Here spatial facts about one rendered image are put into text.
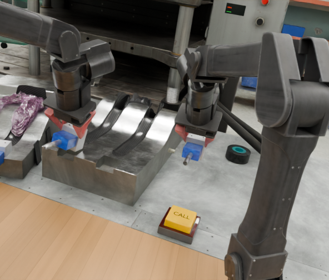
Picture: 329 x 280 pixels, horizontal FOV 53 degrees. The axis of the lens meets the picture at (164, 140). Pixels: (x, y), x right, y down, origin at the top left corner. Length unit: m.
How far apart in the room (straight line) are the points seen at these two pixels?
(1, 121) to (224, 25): 0.96
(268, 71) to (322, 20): 7.01
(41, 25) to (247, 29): 1.02
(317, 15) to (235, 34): 5.98
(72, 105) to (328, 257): 0.66
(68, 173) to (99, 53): 0.32
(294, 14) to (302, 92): 6.96
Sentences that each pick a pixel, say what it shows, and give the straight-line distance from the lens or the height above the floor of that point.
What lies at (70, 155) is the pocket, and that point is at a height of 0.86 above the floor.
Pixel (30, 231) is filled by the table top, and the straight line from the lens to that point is 0.77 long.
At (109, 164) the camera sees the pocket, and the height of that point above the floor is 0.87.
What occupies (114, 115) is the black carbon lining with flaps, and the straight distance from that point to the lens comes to 1.06.
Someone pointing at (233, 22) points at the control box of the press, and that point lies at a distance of 1.51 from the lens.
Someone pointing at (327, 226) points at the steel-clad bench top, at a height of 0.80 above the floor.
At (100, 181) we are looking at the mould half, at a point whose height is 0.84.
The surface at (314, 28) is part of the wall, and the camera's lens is 7.46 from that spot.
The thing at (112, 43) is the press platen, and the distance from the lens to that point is 1.62.
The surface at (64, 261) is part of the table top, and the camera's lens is 0.70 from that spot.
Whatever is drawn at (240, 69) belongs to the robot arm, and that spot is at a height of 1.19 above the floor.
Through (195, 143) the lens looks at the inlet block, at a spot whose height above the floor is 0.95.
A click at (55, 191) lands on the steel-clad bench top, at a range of 0.87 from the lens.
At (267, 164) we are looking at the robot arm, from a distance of 0.49.
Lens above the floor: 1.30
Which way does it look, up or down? 25 degrees down
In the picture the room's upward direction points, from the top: 9 degrees clockwise
